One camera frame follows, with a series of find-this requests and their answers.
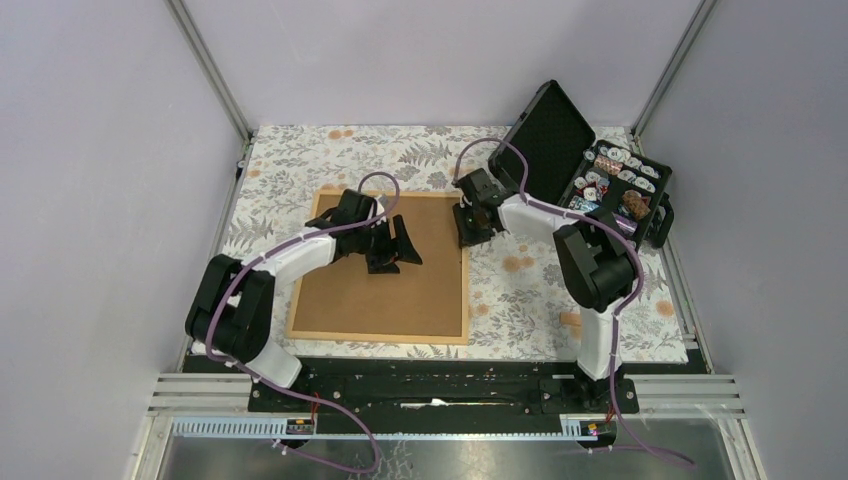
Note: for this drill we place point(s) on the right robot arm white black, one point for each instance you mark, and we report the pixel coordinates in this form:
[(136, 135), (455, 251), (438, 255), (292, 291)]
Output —
[(599, 266)]

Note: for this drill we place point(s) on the floral patterned table mat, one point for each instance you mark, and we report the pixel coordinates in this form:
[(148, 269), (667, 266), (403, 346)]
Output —
[(516, 289)]

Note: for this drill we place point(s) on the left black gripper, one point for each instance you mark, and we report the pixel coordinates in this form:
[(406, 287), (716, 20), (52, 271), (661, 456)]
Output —
[(383, 262)]

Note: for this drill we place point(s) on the open black chip case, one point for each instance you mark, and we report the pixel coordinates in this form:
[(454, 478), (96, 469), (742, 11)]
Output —
[(569, 166)]

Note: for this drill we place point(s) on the brown frame backing board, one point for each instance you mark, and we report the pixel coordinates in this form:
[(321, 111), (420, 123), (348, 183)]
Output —
[(397, 291)]

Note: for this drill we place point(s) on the light wooden picture frame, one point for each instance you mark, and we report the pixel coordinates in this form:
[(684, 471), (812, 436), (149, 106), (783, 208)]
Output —
[(378, 338)]

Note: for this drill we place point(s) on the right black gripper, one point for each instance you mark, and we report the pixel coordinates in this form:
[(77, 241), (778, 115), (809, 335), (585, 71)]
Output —
[(465, 237)]

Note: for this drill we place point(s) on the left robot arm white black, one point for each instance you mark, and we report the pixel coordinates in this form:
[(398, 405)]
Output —
[(232, 309)]

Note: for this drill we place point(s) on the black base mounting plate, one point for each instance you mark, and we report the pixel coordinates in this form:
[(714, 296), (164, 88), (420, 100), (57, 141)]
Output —
[(530, 386)]

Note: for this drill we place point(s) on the small wooden block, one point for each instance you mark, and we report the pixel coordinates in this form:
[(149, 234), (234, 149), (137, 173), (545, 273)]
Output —
[(571, 320)]

